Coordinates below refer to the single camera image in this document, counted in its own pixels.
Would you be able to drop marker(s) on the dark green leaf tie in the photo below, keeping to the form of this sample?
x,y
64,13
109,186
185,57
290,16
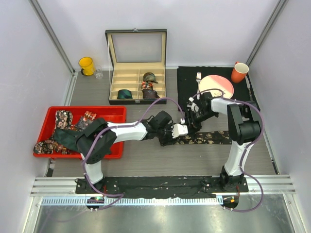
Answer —
x,y
67,138

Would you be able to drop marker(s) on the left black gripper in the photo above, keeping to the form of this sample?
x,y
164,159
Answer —
x,y
169,141

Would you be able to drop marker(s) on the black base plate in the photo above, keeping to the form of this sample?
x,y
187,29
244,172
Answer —
x,y
160,187

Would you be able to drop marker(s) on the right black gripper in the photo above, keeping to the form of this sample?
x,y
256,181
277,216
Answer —
x,y
193,126

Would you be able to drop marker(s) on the black gold leaf tie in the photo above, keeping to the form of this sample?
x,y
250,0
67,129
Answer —
x,y
200,138

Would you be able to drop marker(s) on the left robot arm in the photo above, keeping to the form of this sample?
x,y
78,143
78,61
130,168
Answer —
x,y
95,142

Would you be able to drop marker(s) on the aluminium front rail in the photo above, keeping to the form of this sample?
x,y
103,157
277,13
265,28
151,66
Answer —
x,y
61,191

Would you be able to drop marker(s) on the black placemat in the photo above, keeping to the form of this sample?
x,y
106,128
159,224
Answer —
x,y
187,85

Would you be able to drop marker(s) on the rolled green blue tie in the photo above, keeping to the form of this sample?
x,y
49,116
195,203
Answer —
x,y
124,94

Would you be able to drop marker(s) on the orange striped rolled tie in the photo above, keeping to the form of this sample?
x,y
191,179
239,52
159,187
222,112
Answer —
x,y
90,115

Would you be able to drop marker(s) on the yellow mug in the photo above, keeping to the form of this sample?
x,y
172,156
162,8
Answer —
x,y
87,66

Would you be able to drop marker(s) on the silver knife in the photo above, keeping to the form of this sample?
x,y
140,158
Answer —
x,y
249,87

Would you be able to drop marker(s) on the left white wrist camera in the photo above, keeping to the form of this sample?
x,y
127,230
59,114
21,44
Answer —
x,y
179,130

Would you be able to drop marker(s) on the rolled dark maroon tie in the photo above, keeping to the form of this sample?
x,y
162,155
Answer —
x,y
149,94

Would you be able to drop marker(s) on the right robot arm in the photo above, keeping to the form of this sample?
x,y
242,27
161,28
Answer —
x,y
245,126

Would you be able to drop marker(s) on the silver fork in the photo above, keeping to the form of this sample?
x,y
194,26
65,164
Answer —
x,y
198,80

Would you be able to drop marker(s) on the orange mug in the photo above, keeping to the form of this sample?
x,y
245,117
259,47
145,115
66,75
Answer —
x,y
239,72

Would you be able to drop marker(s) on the pink cream plate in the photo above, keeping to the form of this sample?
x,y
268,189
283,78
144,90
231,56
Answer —
x,y
215,82

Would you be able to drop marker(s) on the rolled orange floral tie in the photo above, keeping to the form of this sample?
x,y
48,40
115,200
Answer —
x,y
147,86

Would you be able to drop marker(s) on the clear glass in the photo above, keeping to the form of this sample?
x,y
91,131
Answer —
x,y
98,73

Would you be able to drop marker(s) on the black tie storage box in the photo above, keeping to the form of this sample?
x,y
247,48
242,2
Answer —
x,y
132,53

